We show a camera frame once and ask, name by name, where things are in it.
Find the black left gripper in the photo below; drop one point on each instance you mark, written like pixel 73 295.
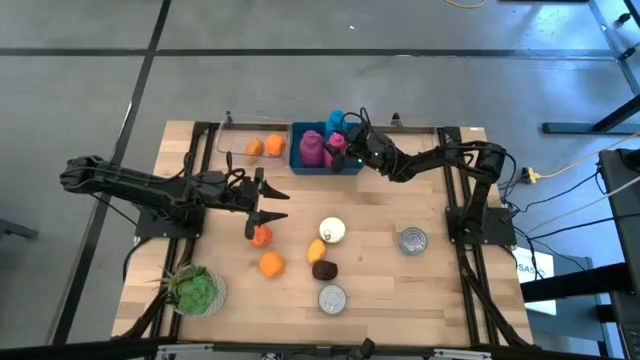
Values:
pixel 245 192

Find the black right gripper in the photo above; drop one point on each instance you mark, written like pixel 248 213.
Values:
pixel 375 155

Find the pink water bottle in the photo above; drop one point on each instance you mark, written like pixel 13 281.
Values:
pixel 336 145

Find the blue water bottle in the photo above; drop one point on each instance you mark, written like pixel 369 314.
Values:
pixel 336 122

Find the red-orange toy fruit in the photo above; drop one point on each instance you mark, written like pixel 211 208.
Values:
pixel 261 237

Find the purple squat water bottle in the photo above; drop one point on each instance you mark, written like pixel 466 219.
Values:
pixel 311 147

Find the smooth orange toy fruit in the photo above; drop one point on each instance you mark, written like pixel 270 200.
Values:
pixel 272 264

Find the oblong orange toy fruit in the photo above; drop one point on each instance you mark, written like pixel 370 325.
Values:
pixel 255 148

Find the round yellow-orange toy fruit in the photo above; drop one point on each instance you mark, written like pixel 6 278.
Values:
pixel 275 144

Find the pull-tab tin can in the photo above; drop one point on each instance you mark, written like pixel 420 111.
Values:
pixel 332 230

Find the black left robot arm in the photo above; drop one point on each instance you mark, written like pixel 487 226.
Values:
pixel 130 185

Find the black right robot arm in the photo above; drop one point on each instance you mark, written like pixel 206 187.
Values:
pixel 450 154

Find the teal plastic bin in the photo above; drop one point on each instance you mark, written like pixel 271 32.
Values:
pixel 320 170

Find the yellow toy fruit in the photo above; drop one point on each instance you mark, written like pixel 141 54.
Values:
pixel 316 250

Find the clear plastic container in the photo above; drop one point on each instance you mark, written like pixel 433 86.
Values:
pixel 425 145
pixel 232 145

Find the dark brown toy fruit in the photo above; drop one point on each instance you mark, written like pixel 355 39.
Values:
pixel 325 270

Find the teal-label tin can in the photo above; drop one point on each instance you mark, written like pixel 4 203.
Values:
pixel 413 240

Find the blue-label tuna can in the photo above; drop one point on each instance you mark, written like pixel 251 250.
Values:
pixel 332 299

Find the potted green succulent plant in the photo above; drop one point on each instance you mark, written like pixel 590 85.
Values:
pixel 195 295

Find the yellow power plug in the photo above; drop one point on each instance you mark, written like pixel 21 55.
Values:
pixel 532 175

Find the white sign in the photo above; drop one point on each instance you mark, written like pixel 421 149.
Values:
pixel 542 260

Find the black metal table leg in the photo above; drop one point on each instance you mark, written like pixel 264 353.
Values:
pixel 575 128

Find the grey metal leg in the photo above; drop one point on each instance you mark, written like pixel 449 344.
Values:
pixel 17 230

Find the black desk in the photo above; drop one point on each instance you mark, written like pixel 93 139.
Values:
pixel 627 210

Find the black keyboard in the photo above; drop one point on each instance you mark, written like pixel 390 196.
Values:
pixel 631 345

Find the black aluminium rig frame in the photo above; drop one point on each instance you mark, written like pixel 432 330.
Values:
pixel 448 131

